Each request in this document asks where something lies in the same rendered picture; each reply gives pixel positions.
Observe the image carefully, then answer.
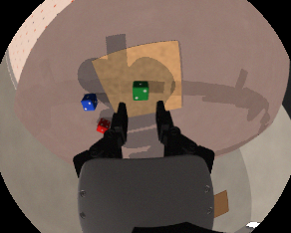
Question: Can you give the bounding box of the green die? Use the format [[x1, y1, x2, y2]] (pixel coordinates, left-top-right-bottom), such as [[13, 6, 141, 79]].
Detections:
[[133, 81, 148, 101]]

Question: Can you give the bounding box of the orange flat mat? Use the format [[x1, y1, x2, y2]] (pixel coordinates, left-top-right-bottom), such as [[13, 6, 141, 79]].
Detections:
[[92, 41, 181, 117]]

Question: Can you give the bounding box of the blue die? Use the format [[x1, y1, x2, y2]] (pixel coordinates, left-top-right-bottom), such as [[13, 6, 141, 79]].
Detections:
[[81, 94, 98, 111]]

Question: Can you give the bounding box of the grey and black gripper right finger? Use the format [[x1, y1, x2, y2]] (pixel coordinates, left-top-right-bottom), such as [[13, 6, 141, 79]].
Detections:
[[155, 101, 214, 173]]

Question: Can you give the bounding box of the red die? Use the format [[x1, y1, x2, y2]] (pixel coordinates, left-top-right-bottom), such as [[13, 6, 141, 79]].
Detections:
[[97, 118, 111, 133]]

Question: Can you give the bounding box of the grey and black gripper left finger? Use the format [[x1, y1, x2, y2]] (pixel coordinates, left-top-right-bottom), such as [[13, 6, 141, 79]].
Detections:
[[73, 103, 129, 178]]

